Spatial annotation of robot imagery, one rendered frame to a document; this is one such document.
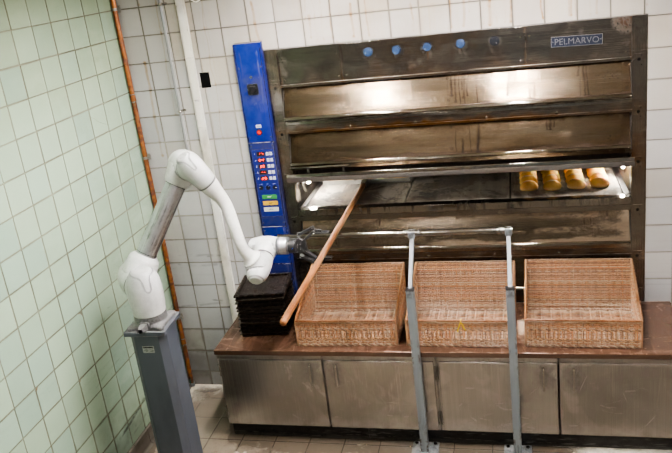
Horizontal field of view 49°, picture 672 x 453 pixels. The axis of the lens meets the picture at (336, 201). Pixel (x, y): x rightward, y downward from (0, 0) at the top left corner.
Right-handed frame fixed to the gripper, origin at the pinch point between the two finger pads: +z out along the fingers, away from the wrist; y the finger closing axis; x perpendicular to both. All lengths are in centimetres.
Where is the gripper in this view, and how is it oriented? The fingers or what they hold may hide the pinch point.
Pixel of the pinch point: (328, 244)
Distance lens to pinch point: 370.7
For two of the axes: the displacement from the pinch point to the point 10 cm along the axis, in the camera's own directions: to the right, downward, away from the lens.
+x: -2.2, 3.4, -9.2
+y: 1.2, 9.4, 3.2
